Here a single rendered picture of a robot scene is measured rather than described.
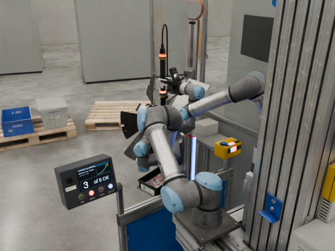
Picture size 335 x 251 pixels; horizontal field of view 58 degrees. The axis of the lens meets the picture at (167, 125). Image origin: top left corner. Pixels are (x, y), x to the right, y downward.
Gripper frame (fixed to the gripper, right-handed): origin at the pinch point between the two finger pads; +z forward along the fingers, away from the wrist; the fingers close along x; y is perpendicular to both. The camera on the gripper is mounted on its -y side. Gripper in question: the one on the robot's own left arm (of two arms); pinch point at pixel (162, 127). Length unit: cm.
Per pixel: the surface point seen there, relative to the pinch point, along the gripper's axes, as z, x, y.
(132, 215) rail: -48, 35, 5
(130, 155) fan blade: -5.1, 19.8, 24.7
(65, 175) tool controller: -77, -8, 20
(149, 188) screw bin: -24.4, 32.7, 3.9
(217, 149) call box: 8.7, 18.3, -34.2
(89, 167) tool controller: -67, -7, 13
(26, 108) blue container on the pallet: 180, 54, 299
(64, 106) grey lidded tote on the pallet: 176, 47, 223
